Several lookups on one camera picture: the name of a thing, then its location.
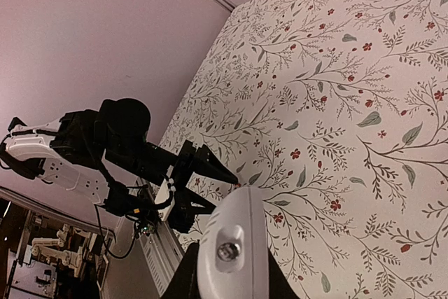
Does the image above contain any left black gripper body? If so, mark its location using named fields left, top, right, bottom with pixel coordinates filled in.
left=173, top=140, right=210, bottom=190

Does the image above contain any floral patterned table mat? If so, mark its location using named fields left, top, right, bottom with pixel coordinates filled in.
left=161, top=0, right=447, bottom=298

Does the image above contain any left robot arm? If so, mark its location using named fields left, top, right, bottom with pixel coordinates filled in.
left=1, top=98, right=238, bottom=218

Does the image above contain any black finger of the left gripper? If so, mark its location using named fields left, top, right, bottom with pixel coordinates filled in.
left=174, top=188, right=216, bottom=217
left=195, top=145, right=238, bottom=183

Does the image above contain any front aluminium rail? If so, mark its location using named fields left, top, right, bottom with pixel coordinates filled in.
left=111, top=179, right=186, bottom=298

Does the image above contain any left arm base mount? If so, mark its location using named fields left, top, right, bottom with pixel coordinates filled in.
left=125, top=185, right=158, bottom=239

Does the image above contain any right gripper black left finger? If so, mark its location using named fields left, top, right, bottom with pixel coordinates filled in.
left=164, top=242, right=200, bottom=299

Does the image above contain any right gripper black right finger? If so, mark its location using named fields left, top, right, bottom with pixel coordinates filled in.
left=267, top=249, right=300, bottom=299

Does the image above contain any white remote control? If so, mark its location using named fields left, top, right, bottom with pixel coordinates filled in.
left=197, top=187, right=269, bottom=299

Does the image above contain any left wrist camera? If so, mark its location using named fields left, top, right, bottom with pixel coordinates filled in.
left=154, top=178, right=195, bottom=234

